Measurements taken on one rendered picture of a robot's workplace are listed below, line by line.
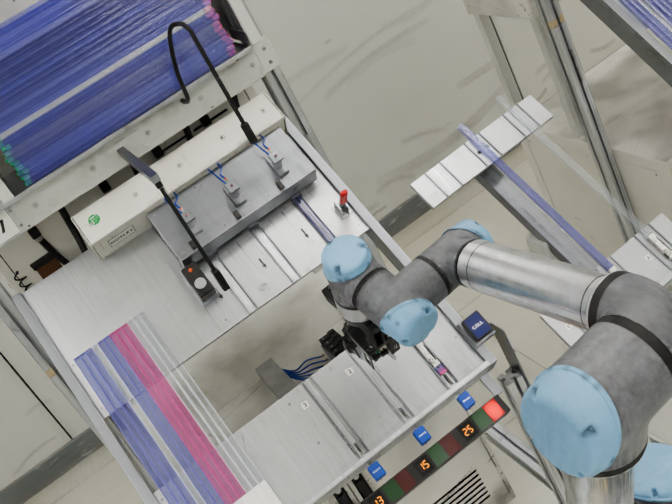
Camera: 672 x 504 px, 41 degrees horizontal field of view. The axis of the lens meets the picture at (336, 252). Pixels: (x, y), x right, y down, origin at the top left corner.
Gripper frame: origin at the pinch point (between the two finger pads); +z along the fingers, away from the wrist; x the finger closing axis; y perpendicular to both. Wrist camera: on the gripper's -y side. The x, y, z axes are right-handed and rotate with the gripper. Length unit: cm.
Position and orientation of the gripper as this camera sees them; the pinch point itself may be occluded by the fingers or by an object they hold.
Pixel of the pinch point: (372, 354)
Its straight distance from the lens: 164.0
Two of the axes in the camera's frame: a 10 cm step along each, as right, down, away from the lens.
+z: 1.9, 5.6, 8.0
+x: 7.9, -5.7, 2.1
